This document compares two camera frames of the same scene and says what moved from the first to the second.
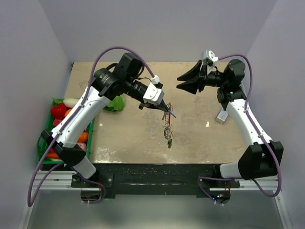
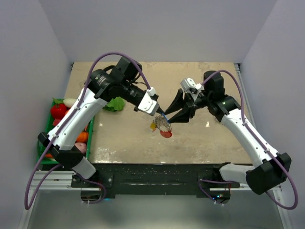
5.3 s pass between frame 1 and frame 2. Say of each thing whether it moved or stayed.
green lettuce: stayed
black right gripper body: moved
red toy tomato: stayed
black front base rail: stayed
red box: stayed
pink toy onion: stayed
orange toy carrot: stayed
